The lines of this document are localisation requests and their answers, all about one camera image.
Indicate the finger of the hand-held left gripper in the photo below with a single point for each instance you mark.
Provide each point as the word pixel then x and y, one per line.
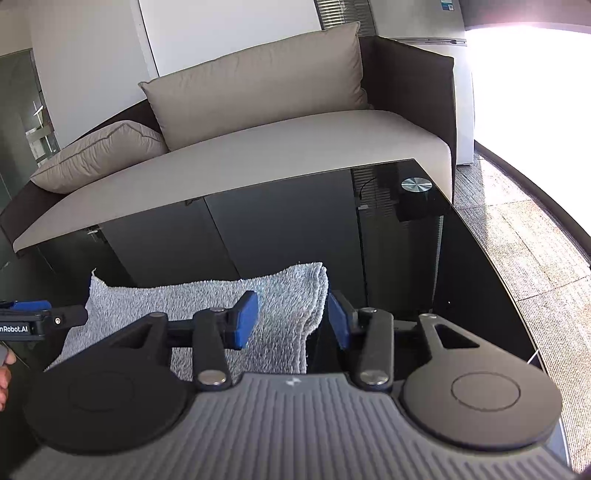
pixel 32 305
pixel 69 316

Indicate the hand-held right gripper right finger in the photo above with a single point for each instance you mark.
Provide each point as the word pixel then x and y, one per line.
pixel 339 323

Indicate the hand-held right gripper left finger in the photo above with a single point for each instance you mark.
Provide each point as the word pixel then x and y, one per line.
pixel 244 321

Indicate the grey towel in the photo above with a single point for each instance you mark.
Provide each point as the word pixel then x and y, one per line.
pixel 194 295

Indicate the person's left hand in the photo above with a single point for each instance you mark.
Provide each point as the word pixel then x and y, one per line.
pixel 5 383

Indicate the round metal disc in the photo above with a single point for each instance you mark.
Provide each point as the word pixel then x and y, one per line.
pixel 416 183

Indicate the small beige cushion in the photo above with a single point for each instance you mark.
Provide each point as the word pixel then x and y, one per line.
pixel 101 157

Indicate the beige and brown sofa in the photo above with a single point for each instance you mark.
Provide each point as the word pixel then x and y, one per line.
pixel 300 138

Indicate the glass partition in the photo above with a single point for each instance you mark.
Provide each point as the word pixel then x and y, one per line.
pixel 23 115

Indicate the large beige cushion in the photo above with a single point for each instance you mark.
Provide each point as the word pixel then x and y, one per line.
pixel 258 87

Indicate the grey window blinds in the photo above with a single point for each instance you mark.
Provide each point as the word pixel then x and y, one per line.
pixel 344 16

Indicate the silver refrigerator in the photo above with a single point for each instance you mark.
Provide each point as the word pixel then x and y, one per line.
pixel 415 18

